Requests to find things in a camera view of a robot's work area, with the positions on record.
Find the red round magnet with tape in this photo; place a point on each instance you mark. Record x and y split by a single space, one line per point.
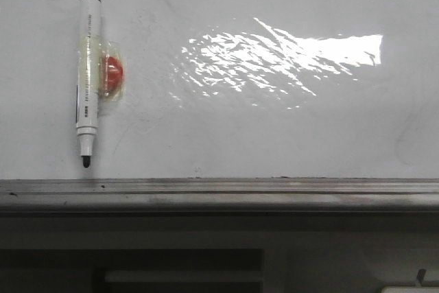
112 73

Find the white whiteboard marker pen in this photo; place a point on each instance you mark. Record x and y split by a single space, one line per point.
89 68

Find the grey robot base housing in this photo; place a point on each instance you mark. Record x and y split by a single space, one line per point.
299 253

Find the aluminium whiteboard frame rail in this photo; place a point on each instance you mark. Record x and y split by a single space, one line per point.
219 195

